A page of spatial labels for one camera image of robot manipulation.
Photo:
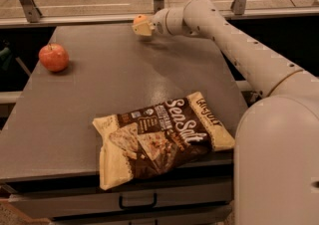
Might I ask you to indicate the brown sea salt chip bag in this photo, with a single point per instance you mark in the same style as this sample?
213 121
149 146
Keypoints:
152 141

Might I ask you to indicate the grey upper drawer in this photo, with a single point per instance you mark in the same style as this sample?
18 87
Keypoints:
84 201

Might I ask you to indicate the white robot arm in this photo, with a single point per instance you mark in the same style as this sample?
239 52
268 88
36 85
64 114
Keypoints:
276 154

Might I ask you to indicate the grey drawer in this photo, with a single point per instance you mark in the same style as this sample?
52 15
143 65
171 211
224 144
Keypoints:
199 215
84 201

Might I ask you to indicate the grey lower drawer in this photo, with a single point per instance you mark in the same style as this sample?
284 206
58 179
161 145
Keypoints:
199 215

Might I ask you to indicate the red apple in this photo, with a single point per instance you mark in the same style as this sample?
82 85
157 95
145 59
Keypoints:
54 57

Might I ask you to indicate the orange fruit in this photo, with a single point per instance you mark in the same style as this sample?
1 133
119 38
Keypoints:
140 18

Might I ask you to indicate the black drawer handle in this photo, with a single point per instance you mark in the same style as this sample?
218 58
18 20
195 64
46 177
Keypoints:
135 201

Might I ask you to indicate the grey horizontal rail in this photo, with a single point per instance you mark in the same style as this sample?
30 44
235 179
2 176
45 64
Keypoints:
47 21

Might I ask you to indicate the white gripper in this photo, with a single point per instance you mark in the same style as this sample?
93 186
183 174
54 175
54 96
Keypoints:
159 22

